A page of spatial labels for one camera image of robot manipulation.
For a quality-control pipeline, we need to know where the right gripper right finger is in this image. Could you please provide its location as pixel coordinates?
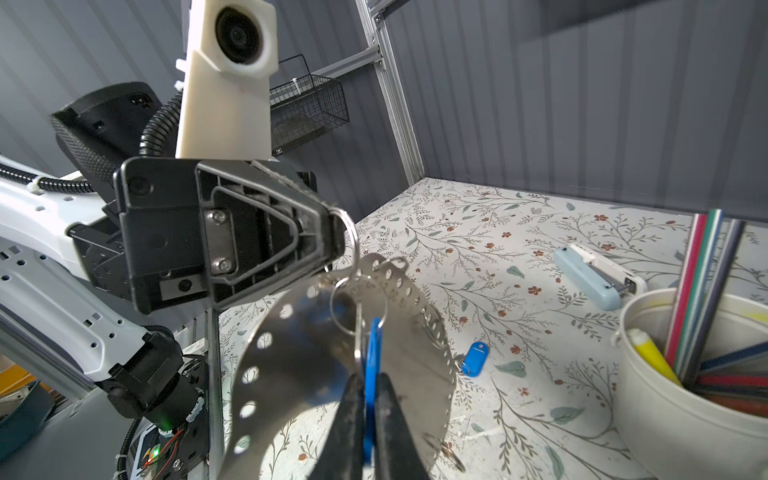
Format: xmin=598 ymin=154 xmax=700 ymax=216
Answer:
xmin=375 ymin=373 xmax=429 ymax=480

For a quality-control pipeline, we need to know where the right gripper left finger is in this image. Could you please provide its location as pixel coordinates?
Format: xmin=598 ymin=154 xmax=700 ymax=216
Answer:
xmin=308 ymin=374 xmax=365 ymax=480

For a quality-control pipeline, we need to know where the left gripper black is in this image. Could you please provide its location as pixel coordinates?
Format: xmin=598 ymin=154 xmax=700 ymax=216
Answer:
xmin=67 ymin=157 xmax=345 ymax=314

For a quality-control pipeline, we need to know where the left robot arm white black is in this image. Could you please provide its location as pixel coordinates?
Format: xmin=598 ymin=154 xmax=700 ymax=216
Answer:
xmin=1 ymin=82 xmax=347 ymax=479

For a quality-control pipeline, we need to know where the light blue stapler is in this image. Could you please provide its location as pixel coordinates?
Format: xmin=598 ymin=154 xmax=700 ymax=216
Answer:
xmin=553 ymin=243 xmax=648 ymax=311

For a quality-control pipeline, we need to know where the yellow highlighter in cup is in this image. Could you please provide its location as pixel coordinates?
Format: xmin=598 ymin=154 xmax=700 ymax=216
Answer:
xmin=626 ymin=328 xmax=682 ymax=386

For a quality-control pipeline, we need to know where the white pencil cup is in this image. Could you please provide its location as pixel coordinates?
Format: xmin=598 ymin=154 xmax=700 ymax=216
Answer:
xmin=611 ymin=289 xmax=767 ymax=479

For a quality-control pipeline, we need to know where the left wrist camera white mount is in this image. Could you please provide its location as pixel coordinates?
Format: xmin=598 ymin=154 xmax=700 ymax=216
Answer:
xmin=175 ymin=1 xmax=279 ymax=161

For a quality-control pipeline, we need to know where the black wire basket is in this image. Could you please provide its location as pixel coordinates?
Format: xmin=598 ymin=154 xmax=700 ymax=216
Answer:
xmin=270 ymin=54 xmax=350 ymax=157

